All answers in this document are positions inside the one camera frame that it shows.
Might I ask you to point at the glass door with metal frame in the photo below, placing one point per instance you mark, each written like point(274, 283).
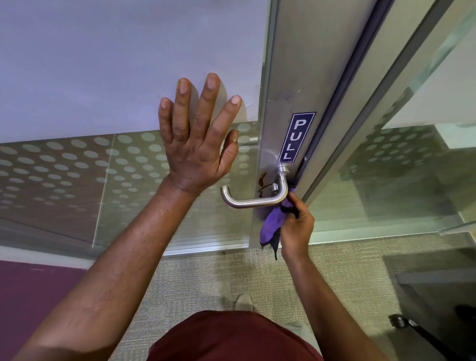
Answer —
point(107, 75)

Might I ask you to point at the fixed glass partition panel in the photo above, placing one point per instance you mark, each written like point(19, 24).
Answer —
point(405, 178)

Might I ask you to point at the beige trousers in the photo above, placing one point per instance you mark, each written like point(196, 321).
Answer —
point(306, 335)

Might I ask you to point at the person's right hand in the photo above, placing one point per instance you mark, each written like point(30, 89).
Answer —
point(297, 233)

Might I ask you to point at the black office chair base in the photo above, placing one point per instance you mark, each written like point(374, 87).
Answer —
point(446, 347)

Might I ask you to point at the person's right forearm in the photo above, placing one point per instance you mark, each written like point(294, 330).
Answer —
point(333, 323)

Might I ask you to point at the person's left forearm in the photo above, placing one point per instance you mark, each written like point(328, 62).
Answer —
point(113, 271)

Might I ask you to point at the person's left middle finger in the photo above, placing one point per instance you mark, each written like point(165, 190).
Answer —
point(206, 101)

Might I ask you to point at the blue door sign label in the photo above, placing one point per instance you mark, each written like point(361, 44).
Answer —
point(297, 137)

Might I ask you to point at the beige shoe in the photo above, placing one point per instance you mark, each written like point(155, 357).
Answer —
point(244, 303)

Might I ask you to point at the person's right fingers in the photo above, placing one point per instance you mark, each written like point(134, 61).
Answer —
point(295, 202)

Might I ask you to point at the person's left little finger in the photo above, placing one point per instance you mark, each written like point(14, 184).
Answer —
point(166, 118)

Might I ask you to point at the person's left thumb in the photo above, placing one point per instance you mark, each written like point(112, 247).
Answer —
point(230, 151)

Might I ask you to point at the grey desk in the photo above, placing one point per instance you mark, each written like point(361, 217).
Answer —
point(442, 278)

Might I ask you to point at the purple cleaning cloth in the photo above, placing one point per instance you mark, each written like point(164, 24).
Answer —
point(271, 225)

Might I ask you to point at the maroon shirt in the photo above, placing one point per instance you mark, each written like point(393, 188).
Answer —
point(234, 349)

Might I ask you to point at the person's left hand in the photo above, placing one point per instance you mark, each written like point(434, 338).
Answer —
point(191, 154)

